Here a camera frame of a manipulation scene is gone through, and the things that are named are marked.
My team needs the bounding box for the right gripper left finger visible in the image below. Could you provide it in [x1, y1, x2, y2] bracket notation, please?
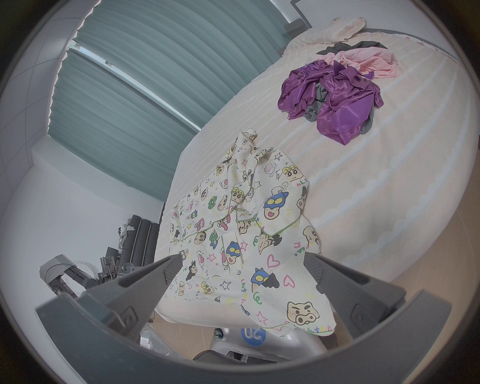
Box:
[77, 253, 184, 339]

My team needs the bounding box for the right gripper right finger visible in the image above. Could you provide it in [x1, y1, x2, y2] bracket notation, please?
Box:
[303, 253, 408, 341]

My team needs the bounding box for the white printed pyjama top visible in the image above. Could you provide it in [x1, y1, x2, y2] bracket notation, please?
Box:
[155, 129, 336, 336]

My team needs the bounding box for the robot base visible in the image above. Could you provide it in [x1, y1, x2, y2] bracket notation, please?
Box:
[139, 319, 328, 366]

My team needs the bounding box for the bed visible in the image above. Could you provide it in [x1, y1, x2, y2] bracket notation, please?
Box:
[154, 0, 475, 327]

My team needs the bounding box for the pile of clothes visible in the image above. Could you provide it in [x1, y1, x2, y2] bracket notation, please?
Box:
[277, 40, 398, 146]

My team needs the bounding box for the black padded sofa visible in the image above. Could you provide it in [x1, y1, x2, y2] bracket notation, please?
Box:
[118, 202, 166, 271]

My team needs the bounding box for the blue-green curtain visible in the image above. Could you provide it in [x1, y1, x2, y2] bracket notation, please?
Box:
[48, 50, 201, 201]
[71, 0, 291, 130]

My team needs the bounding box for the pale pink pillow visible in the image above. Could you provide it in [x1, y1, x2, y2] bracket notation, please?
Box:
[300, 17, 367, 45]

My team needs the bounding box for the grey bedside table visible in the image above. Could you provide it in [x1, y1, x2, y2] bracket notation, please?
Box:
[279, 18, 305, 57]

